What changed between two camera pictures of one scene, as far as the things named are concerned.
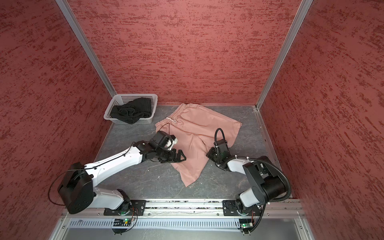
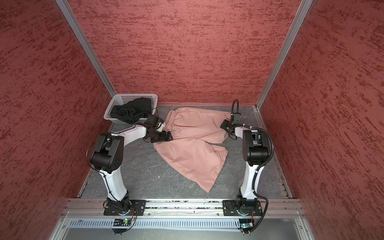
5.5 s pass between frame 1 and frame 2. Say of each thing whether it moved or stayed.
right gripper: moved
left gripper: moved
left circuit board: stayed
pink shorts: moved
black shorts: stayed
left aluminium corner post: stayed
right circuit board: stayed
